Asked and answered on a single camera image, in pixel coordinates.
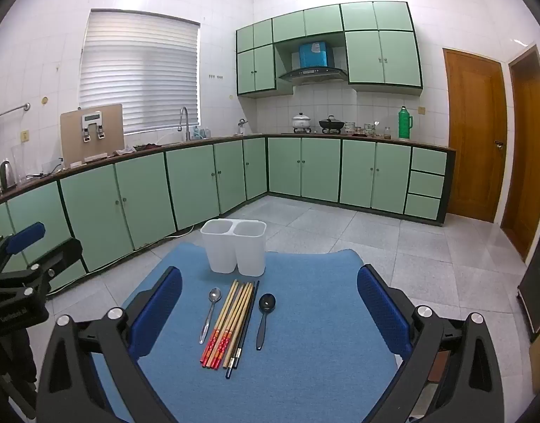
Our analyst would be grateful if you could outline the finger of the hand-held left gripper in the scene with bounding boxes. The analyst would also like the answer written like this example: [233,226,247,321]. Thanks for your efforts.
[0,238,84,296]
[0,222,46,270]

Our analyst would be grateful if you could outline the clear plastic jug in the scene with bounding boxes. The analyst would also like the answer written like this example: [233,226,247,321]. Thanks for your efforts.
[11,145,27,184]

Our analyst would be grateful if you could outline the black wok with lid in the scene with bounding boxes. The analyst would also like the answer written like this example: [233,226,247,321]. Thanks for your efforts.
[318,115,345,132]

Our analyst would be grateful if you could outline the white device on board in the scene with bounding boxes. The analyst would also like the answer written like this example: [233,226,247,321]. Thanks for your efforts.
[80,112,107,143]

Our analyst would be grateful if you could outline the silver metal spoon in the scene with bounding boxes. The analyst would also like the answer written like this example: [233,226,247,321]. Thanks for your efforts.
[199,287,222,345]

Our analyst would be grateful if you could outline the metal sink faucet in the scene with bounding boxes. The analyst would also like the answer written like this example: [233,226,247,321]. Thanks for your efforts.
[178,106,192,142]

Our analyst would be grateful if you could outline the brown cardboard board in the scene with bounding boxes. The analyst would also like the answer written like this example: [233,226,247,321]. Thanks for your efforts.
[60,104,126,165]

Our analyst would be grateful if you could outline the green thermos flask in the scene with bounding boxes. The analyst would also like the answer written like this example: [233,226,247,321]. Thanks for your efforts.
[398,106,414,141]

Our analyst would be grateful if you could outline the blue wrapped hood chimney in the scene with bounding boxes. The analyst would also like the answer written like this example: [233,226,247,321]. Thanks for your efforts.
[299,41,330,69]

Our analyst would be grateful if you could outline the electric kettle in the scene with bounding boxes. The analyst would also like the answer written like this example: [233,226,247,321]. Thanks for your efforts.
[0,160,15,192]

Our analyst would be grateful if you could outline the blue cloth mat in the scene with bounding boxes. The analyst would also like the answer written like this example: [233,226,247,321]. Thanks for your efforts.
[91,242,405,423]

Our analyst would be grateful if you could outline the metal towel rail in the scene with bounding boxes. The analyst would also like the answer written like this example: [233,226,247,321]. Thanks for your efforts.
[0,103,31,118]

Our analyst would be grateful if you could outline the white two-compartment utensil holder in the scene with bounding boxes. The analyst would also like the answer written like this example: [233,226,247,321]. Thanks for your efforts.
[200,219,267,275]

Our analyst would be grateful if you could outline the wooden door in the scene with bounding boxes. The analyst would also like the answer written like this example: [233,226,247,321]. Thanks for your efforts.
[500,44,540,263]
[443,48,508,224]

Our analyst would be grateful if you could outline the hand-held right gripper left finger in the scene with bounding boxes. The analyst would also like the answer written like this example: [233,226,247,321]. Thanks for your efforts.
[36,266,184,423]

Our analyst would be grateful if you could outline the dark framed cabinet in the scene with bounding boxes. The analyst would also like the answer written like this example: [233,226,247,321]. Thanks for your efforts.
[516,238,540,342]

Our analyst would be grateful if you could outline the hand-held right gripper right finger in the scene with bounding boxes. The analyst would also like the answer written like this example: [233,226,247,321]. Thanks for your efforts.
[356,263,504,423]

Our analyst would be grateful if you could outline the green base cabinets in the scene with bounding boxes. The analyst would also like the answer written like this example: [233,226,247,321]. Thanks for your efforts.
[0,134,456,292]

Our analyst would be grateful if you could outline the black plastic spoon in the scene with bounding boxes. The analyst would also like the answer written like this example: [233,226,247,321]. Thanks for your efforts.
[256,293,277,351]

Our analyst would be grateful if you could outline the glass range hood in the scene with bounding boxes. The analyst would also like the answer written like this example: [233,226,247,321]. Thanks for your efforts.
[277,67,349,85]

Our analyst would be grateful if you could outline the white window blind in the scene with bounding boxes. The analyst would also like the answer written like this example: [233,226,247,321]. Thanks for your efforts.
[79,9,201,135]

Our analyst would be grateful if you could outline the red patterned bamboo chopstick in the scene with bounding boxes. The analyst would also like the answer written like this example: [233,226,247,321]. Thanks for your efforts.
[206,281,243,368]
[202,279,239,366]
[216,282,250,369]
[211,282,247,369]

